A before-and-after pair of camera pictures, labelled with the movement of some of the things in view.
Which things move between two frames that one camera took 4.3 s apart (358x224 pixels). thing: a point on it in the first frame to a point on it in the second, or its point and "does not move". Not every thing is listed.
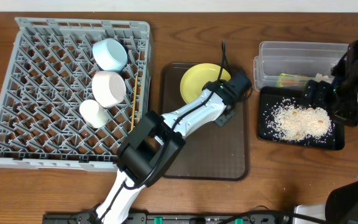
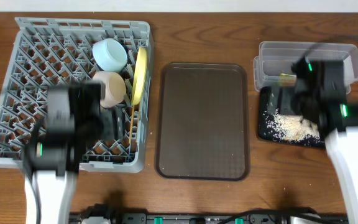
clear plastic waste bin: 293,64 does not move
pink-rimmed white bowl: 109,88 does not move
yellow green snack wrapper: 288,80 does not move
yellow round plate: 195,78 to 140,75
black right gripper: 313,94 to 289,101
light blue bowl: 109,55 does not move
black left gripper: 224,116 to 117,123
